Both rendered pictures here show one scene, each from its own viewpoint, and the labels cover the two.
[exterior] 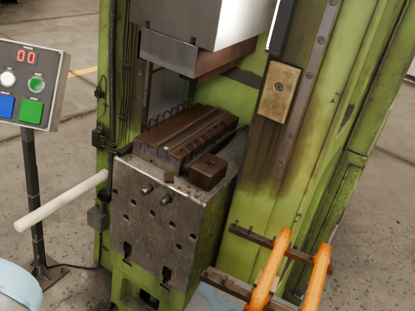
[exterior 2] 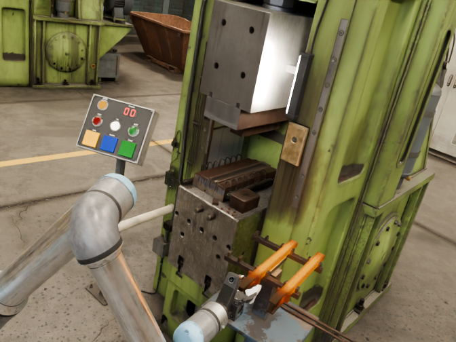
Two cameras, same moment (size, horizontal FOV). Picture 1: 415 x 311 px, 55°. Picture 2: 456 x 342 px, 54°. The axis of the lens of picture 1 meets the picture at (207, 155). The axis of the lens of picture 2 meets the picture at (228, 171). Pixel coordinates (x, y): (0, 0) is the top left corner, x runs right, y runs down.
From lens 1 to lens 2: 0.78 m
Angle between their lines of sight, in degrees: 14
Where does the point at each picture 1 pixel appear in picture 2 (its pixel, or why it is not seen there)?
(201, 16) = (243, 90)
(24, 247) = not seen: hidden behind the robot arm
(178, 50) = (228, 111)
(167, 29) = (222, 98)
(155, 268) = (199, 277)
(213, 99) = (261, 156)
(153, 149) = (207, 181)
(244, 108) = not seen: hidden behind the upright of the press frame
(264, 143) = (285, 181)
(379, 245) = (420, 319)
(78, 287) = not seen: hidden behind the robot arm
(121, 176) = (182, 200)
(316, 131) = (319, 172)
